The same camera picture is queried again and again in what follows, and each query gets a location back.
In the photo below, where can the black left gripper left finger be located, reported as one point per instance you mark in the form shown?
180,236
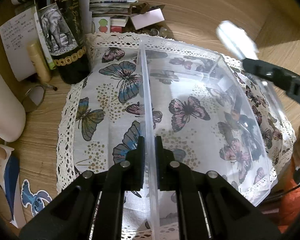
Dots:
91,207

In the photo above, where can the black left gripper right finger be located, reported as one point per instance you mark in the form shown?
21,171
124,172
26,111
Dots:
208,207

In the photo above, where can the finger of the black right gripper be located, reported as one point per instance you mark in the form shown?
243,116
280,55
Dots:
280,77

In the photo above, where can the white handheld massager device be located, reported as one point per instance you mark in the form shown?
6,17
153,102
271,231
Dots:
236,41

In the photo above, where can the clear plastic storage box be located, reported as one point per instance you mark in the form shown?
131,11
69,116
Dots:
215,116

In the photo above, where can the blue cartoon sticker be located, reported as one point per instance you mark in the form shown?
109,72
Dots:
36,201

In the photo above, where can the orange fabric item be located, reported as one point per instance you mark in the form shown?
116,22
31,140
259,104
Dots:
290,203

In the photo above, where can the butterfly print lace cloth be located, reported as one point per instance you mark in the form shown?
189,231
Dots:
102,118

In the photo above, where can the cream cylindrical container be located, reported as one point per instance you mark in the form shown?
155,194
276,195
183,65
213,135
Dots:
12,114

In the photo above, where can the pink white card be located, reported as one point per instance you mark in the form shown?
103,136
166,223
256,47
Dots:
149,18

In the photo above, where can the gold lip balm tube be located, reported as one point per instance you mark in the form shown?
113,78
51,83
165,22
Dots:
38,61

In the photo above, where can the white handwritten note paper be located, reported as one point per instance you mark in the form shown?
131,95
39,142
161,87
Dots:
16,34

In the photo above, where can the stack of papers and cards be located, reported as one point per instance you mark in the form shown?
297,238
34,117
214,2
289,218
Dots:
113,16

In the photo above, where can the dark wine bottle elephant label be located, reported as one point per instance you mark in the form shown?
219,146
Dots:
61,25

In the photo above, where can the metal ring tape roll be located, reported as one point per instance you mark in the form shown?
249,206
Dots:
33,98

